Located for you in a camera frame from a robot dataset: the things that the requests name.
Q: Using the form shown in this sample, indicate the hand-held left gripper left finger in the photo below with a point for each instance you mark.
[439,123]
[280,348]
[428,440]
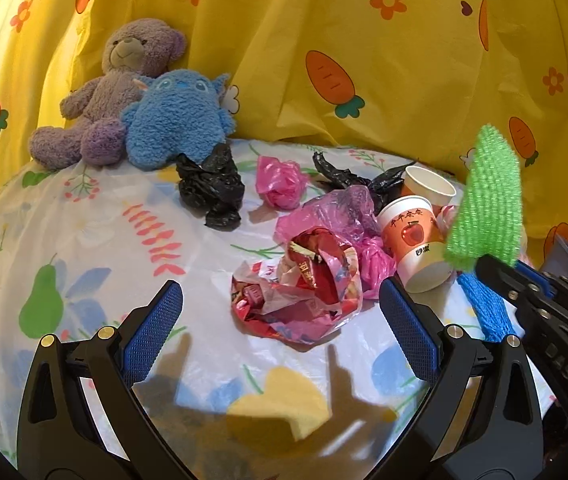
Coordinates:
[156,330]

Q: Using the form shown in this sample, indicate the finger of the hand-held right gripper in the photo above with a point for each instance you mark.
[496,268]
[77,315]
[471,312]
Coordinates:
[531,275]
[498,277]

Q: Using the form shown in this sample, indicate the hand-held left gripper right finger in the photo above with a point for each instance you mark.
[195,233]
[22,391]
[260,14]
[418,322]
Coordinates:
[408,330]

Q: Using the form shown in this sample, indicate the blue mesh scrubber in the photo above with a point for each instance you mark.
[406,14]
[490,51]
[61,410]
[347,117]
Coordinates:
[488,310]

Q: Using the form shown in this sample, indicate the green mesh scrubber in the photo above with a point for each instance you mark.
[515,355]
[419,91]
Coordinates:
[488,200]

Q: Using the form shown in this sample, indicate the orange printed paper cup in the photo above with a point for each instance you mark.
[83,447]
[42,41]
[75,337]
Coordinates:
[413,240]
[428,185]

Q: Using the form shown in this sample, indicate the red plastic bag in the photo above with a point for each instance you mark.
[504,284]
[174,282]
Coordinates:
[304,290]

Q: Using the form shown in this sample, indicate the white pink crumpled wrapper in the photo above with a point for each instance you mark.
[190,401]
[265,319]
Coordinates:
[446,217]

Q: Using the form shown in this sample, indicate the floral plastic tablecloth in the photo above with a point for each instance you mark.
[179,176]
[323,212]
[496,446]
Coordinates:
[114,240]

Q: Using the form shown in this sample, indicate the large pink plastic bag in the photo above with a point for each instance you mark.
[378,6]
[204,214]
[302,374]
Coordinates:
[324,215]

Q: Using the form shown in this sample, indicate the black plastic bag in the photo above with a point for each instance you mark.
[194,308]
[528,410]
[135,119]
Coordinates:
[209,185]
[339,172]

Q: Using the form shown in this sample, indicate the small pink plastic bag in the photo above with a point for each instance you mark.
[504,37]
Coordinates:
[281,182]

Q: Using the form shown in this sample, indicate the blue plush toy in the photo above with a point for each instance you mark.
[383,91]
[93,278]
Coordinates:
[174,115]

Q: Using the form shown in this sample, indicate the purple teddy bear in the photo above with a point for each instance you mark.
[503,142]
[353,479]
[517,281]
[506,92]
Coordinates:
[109,100]

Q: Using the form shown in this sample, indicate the yellow carrot print sheet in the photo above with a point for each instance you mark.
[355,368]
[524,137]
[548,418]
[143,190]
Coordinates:
[314,35]

